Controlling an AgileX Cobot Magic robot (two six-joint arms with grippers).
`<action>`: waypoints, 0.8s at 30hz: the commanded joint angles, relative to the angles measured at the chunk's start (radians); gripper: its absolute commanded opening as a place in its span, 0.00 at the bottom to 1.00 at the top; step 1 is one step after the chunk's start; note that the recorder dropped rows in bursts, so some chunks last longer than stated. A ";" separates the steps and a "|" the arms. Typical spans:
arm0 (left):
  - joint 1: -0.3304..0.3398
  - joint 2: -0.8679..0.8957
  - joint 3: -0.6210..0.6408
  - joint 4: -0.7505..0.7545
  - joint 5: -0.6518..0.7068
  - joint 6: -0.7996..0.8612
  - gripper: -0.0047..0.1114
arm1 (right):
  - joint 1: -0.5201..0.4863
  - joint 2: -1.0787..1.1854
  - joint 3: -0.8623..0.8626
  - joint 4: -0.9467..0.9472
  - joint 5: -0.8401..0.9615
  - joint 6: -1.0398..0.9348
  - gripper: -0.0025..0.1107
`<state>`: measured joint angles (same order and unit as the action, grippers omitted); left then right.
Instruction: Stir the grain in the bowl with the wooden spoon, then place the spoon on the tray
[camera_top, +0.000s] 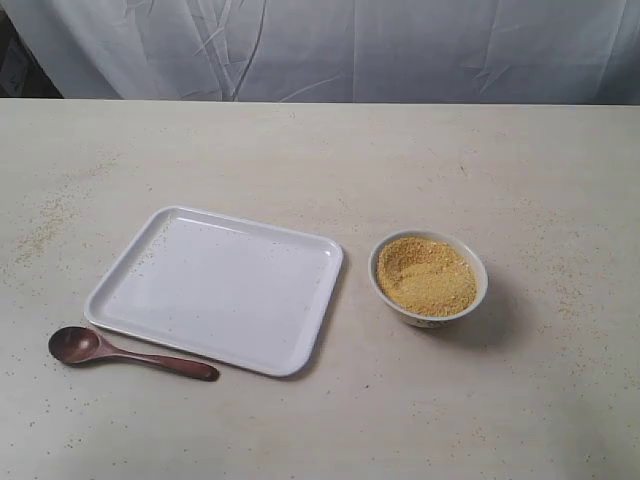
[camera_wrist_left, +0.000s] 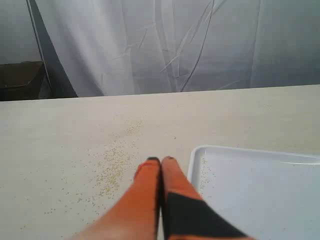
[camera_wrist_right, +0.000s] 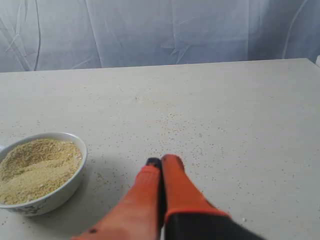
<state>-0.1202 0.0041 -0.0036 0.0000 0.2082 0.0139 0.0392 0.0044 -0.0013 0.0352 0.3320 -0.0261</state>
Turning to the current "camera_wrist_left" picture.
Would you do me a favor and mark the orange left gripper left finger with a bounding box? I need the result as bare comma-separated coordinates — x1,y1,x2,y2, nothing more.
71,157,161,240

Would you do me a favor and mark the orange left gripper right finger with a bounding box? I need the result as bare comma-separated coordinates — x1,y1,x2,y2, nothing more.
161,156,252,240

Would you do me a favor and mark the white plastic tray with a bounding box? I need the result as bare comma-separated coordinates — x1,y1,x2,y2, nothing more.
187,145,320,240

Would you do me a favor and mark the black stand pole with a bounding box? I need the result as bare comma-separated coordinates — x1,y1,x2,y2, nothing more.
26,0,53,98

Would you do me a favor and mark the white backdrop curtain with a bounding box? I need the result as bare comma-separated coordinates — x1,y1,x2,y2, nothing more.
0,0,320,98

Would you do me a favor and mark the brown cardboard box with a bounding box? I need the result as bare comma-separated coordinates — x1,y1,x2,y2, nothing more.
0,61,52,102

